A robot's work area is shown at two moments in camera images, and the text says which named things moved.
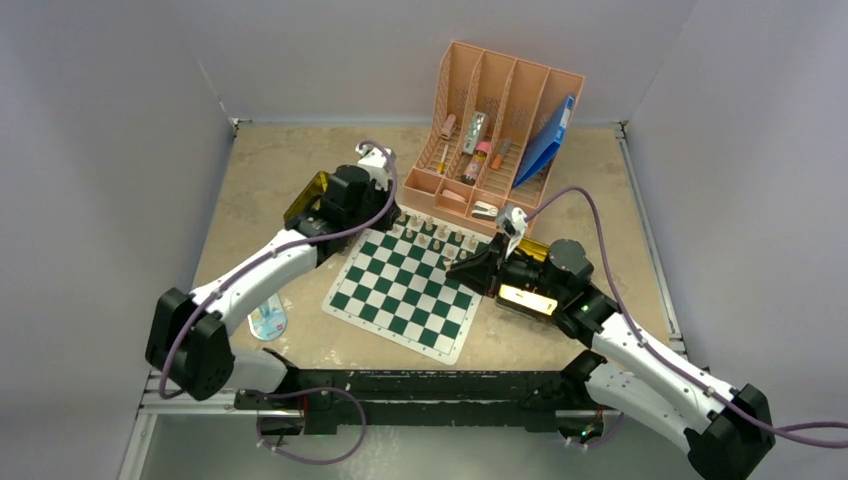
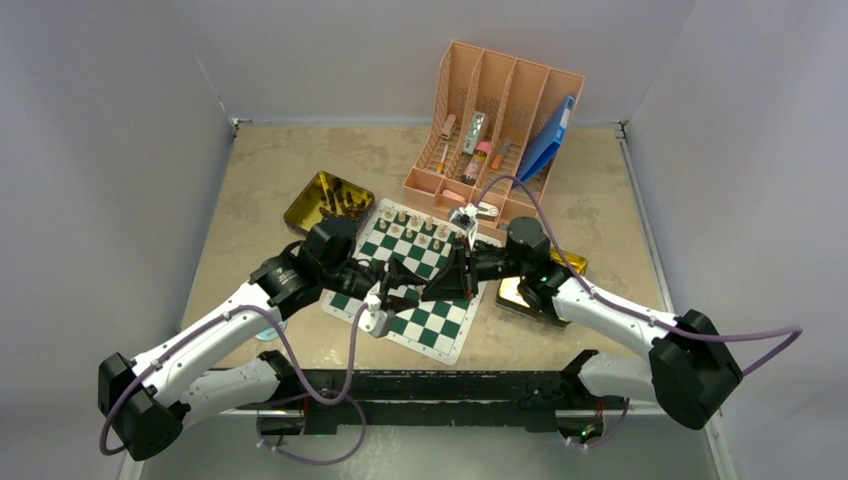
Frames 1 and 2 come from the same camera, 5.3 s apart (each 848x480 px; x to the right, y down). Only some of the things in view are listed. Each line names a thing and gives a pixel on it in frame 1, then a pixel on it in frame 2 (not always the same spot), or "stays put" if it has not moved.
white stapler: (485, 211) stays put
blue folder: (546, 143) stays put
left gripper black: (381, 195) -> (398, 276)
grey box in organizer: (473, 132) stays put
